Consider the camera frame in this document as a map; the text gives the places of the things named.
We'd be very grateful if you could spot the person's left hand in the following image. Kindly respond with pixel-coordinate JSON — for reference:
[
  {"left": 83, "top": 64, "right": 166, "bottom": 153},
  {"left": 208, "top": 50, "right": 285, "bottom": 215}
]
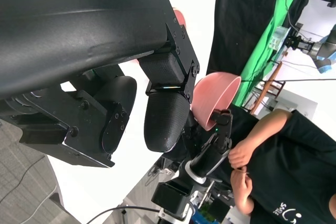
[{"left": 230, "top": 170, "right": 253, "bottom": 198}]

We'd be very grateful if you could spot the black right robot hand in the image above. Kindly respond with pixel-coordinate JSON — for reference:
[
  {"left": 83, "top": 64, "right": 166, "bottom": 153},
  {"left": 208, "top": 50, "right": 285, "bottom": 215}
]
[{"left": 181, "top": 109, "right": 233, "bottom": 177}]

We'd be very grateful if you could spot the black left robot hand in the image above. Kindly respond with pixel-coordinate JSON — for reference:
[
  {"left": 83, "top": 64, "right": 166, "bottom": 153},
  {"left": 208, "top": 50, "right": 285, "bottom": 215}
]
[{"left": 0, "top": 0, "right": 202, "bottom": 168}]

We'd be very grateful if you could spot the person's right hand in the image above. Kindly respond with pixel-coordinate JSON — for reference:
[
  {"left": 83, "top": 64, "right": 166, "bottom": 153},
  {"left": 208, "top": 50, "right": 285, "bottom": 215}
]
[{"left": 228, "top": 140, "right": 259, "bottom": 169}]

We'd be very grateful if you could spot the person's left forearm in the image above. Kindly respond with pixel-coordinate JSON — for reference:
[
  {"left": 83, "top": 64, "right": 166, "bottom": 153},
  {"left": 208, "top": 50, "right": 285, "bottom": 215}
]
[{"left": 235, "top": 192, "right": 255, "bottom": 216}]

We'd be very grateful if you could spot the person's right forearm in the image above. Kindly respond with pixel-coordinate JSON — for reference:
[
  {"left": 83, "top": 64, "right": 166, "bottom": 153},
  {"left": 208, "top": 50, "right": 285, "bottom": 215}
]
[{"left": 244, "top": 110, "right": 293, "bottom": 156}]

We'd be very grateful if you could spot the black equipment box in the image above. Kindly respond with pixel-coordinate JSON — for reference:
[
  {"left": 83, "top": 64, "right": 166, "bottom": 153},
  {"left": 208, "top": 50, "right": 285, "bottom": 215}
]
[{"left": 207, "top": 199, "right": 233, "bottom": 223}]

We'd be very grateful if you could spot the person in black shirt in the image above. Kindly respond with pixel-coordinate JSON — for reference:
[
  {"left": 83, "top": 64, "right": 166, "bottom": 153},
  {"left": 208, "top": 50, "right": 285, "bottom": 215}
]
[{"left": 217, "top": 103, "right": 336, "bottom": 224}]

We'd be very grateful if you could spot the grey cabinet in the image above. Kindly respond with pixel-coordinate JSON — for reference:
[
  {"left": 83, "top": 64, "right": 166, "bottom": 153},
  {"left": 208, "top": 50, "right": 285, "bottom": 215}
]
[{"left": 272, "top": 89, "right": 318, "bottom": 116}]

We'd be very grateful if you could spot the brown wooden chair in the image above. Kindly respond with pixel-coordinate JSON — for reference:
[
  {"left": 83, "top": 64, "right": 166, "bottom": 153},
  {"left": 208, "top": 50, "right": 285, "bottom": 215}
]
[{"left": 250, "top": 61, "right": 287, "bottom": 116}]

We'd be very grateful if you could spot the green screen cloth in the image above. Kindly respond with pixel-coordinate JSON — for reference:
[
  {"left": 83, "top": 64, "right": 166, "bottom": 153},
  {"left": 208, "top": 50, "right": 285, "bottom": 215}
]
[{"left": 233, "top": 0, "right": 323, "bottom": 106}]

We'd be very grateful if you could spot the clear plastic box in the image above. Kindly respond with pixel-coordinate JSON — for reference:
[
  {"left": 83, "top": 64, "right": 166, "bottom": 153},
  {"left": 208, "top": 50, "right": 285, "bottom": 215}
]
[{"left": 270, "top": 26, "right": 291, "bottom": 50}]

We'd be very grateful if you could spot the black backdrop curtain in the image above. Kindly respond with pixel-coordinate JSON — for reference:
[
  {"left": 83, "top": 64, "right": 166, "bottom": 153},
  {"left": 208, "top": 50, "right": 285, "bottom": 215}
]
[{"left": 207, "top": 0, "right": 323, "bottom": 78}]

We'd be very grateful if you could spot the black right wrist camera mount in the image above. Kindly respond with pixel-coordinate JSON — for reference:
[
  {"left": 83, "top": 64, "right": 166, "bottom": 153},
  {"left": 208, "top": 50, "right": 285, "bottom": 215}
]
[{"left": 152, "top": 182, "right": 195, "bottom": 221}]

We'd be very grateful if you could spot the black floor cable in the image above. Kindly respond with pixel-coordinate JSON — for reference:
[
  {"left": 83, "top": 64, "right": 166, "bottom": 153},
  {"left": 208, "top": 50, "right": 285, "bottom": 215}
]
[{"left": 86, "top": 205, "right": 161, "bottom": 224}]

